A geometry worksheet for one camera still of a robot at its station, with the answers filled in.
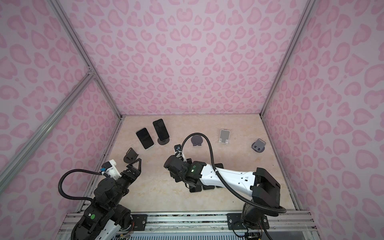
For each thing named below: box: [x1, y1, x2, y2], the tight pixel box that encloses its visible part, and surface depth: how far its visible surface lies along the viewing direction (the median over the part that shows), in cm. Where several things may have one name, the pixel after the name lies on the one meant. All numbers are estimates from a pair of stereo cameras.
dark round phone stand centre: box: [191, 135, 203, 146], surface depth 106 cm
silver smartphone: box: [152, 118, 170, 141], surface depth 100 cm
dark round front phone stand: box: [123, 147, 139, 163], surface depth 95 cm
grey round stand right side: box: [251, 138, 266, 153], surface depth 99 cm
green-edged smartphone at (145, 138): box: [135, 127, 155, 151], surface depth 100 cm
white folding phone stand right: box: [218, 129, 231, 145], surface depth 103 cm
